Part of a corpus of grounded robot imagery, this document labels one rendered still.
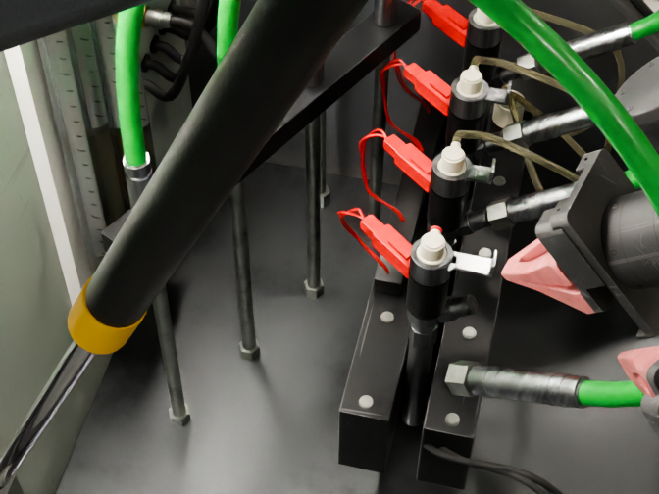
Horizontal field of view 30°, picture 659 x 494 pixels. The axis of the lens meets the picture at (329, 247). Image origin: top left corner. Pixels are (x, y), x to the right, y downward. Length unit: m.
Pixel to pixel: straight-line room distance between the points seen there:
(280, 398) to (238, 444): 0.06
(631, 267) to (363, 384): 0.27
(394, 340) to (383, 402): 0.06
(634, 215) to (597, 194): 0.03
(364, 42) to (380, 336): 0.23
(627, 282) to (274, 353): 0.46
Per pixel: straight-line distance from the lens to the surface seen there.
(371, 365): 0.93
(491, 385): 0.73
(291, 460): 1.06
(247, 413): 1.08
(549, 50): 0.53
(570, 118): 0.92
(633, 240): 0.72
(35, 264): 0.91
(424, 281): 0.82
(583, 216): 0.72
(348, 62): 0.96
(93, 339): 0.36
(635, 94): 0.67
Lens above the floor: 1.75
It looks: 51 degrees down
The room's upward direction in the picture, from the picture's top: 1 degrees clockwise
